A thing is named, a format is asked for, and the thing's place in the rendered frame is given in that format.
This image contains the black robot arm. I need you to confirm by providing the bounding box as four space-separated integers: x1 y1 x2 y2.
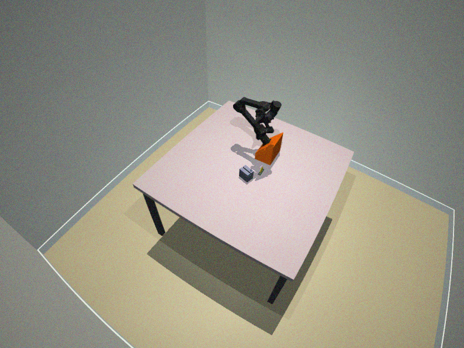
233 97 282 145

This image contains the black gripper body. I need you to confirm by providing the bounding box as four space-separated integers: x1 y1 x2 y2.
255 109 275 133

